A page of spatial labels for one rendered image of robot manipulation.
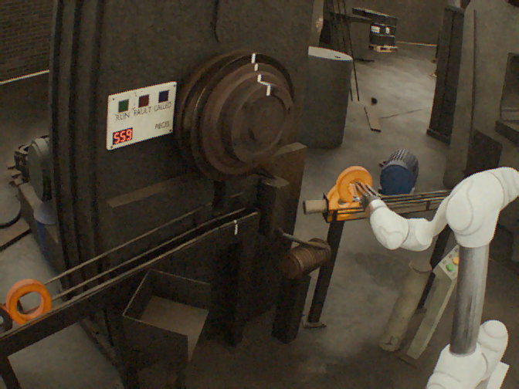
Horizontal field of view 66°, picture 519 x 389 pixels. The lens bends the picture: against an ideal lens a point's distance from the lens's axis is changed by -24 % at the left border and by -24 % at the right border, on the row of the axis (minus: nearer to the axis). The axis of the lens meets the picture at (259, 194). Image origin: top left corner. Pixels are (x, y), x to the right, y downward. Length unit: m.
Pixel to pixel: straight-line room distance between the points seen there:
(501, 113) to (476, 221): 2.83
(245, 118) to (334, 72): 2.85
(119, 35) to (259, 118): 0.56
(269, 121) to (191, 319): 0.69
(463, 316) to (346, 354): 1.12
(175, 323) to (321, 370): 0.94
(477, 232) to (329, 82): 3.33
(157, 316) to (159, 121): 0.64
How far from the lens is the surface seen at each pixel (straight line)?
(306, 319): 2.55
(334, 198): 2.13
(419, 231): 1.79
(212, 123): 1.58
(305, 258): 2.08
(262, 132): 1.65
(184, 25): 1.63
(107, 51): 1.50
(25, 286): 1.52
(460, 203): 1.20
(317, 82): 4.40
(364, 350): 2.44
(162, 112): 1.64
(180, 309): 1.61
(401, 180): 3.75
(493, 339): 1.61
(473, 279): 1.33
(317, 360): 2.34
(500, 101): 3.97
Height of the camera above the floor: 1.67
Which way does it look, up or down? 27 degrees down
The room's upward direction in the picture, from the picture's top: 7 degrees clockwise
